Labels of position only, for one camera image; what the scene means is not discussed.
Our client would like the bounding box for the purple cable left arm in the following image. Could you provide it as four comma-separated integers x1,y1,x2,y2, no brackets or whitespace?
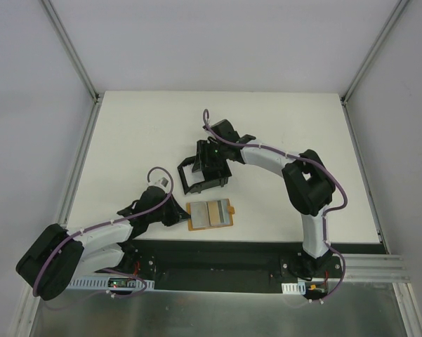
32,167,173,312

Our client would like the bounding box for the black plastic card box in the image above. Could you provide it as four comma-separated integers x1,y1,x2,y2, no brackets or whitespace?
177,156,232,194

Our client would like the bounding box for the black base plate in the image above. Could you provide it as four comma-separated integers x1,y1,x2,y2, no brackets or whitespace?
52,237,350,294

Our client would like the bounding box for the aluminium frame rail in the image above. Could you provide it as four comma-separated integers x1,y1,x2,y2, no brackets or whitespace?
38,0,105,246
338,0,414,246

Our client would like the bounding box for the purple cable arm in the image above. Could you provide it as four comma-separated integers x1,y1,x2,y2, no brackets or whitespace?
32,167,173,312
202,109,348,306

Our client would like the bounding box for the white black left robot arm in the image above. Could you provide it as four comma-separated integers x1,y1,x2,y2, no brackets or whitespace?
15,186,190,300

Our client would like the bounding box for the aluminium frame rail right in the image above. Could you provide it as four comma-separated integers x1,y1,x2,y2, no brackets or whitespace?
338,0,414,246

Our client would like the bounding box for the white cable duct right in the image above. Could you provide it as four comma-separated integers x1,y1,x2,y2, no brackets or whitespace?
281,281,306,296

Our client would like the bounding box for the aluminium frame rail left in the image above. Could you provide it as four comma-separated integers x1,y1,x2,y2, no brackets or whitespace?
38,0,105,246

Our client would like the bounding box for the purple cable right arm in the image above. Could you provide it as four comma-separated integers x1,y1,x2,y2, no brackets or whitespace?
202,109,348,306

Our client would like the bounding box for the white cable duct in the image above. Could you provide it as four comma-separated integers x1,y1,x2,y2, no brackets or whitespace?
67,274,154,291
281,281,306,296

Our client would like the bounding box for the white cable duct left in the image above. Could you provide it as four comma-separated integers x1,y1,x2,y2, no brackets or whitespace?
67,274,154,291

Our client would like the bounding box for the yellow leather card holder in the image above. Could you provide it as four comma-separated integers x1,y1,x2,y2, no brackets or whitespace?
186,199,235,232

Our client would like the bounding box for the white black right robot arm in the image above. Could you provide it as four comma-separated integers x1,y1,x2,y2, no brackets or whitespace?
191,110,336,280

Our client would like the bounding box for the aluminium front cross rail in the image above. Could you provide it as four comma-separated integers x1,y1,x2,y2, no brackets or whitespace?
328,252,407,282

